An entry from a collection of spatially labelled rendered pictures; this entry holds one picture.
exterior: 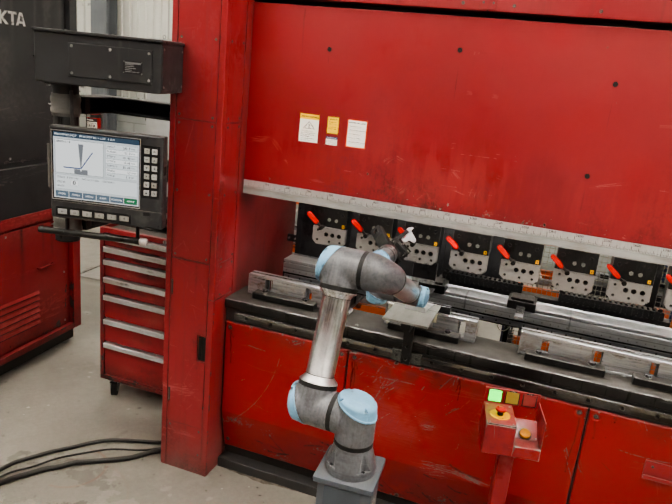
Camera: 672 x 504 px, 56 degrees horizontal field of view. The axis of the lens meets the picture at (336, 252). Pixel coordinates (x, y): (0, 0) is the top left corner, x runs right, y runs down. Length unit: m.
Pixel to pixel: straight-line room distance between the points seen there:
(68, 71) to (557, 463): 2.41
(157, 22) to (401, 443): 5.98
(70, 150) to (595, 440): 2.29
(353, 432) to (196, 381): 1.29
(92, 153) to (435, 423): 1.74
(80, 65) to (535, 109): 1.69
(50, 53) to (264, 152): 0.90
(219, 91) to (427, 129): 0.84
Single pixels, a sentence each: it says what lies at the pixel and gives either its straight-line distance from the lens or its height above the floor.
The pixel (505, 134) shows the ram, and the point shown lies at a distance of 2.53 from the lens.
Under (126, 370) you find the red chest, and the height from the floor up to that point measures 0.21.
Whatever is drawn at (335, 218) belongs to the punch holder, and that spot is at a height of 1.30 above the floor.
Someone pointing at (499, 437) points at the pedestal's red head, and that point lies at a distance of 2.39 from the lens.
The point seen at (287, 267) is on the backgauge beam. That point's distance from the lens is 3.17.
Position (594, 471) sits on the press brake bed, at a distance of 2.79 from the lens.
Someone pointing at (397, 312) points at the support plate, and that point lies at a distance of 2.57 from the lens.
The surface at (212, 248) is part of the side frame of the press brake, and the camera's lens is 2.76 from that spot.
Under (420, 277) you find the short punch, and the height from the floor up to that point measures 1.10.
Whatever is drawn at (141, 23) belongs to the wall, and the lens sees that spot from 7.92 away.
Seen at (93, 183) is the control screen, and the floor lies 1.39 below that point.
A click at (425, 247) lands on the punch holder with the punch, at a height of 1.25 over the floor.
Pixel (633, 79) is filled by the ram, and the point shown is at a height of 1.97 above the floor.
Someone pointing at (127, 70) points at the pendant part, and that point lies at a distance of 2.56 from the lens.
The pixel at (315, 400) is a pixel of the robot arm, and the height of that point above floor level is 0.98.
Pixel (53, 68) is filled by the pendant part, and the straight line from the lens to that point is 2.70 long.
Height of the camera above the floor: 1.90
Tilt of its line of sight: 16 degrees down
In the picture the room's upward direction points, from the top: 6 degrees clockwise
